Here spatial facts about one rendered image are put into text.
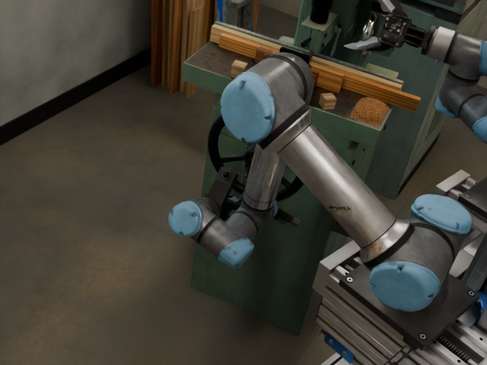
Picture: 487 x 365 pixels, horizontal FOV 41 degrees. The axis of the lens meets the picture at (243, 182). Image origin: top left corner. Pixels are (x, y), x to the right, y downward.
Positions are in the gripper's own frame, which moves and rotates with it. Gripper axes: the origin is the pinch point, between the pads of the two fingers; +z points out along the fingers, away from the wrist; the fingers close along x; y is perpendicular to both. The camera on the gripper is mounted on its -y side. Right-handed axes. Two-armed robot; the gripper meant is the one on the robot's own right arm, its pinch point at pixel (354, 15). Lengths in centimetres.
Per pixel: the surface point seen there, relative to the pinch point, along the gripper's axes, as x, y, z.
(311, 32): 8.6, -14.3, 12.1
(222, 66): 25.6, -13.6, 34.3
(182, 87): 70, -151, 100
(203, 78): 30.1, -9.7, 37.4
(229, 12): 19, -93, 65
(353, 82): 18.7, -22.2, -2.3
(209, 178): 62, -21, 31
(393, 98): 19.2, -22.5, -14.5
